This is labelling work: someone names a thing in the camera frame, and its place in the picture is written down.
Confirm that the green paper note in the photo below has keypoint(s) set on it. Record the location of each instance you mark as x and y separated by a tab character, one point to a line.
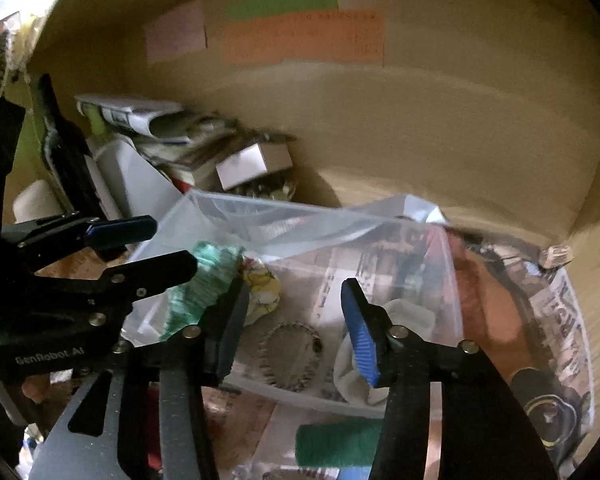
285	2

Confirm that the rolled newspaper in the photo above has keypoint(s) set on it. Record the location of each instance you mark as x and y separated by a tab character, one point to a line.
130	112

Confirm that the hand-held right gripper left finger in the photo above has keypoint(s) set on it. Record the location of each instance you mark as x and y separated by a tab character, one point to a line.
229	332

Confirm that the large cardboard box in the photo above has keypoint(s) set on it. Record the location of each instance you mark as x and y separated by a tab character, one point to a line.
430	125

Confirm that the small cardboard box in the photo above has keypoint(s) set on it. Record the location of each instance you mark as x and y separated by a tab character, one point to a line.
252	162

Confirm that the yellow patterned cloth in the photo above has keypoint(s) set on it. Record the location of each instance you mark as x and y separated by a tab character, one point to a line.
264	290

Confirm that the orange paper note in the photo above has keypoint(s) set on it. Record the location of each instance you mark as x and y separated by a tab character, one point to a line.
305	37

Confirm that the newspaper sheet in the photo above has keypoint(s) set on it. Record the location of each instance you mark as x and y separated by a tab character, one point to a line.
555	330

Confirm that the pink paper note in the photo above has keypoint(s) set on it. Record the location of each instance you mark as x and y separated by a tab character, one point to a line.
175	35

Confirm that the blue object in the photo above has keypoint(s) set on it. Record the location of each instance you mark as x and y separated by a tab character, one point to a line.
352	475

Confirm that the clear plastic zip bag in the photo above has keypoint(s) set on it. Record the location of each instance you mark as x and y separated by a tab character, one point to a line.
305	260

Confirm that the white soft cloth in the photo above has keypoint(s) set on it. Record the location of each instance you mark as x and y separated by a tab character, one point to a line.
352	367

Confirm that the white box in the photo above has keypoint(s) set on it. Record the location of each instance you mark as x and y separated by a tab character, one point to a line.
127	175

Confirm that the green knitted cloth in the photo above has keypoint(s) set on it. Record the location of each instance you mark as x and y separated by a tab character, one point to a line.
202	282

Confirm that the green sponge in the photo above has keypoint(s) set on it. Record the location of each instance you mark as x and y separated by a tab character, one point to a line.
337	445

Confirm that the stack of books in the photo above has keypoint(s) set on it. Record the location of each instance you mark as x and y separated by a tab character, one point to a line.
200	152

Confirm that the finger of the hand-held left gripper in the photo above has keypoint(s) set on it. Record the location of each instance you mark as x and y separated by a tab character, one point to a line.
122	230
152	270

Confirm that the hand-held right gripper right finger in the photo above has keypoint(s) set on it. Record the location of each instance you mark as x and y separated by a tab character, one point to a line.
363	342

